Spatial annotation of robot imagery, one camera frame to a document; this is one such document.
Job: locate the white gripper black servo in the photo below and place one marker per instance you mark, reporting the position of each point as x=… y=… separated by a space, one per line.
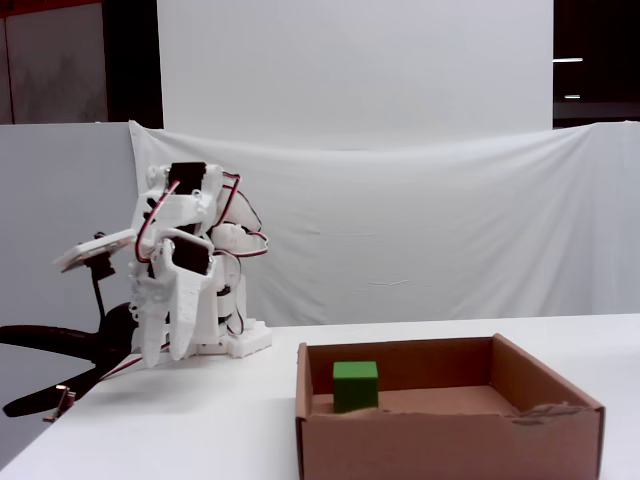
x=186 y=290

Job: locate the green cube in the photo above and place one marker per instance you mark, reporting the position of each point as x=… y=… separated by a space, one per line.
x=355 y=387

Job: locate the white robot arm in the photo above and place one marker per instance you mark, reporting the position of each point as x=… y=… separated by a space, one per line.
x=250 y=342

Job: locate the brown cardboard box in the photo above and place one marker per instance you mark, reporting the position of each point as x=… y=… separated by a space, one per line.
x=400 y=450

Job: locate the black table clamp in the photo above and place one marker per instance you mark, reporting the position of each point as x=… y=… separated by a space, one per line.
x=50 y=335

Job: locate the grey partition board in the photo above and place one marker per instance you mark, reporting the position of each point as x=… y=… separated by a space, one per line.
x=50 y=200

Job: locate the white backdrop sheet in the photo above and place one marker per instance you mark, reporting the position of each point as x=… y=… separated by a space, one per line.
x=425 y=225

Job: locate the brown wooden panel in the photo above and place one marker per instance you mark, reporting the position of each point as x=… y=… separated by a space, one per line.
x=55 y=65

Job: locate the white backdrop panel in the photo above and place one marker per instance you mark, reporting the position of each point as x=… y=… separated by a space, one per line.
x=350 y=60

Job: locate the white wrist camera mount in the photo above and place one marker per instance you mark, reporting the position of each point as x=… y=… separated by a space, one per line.
x=95 y=247

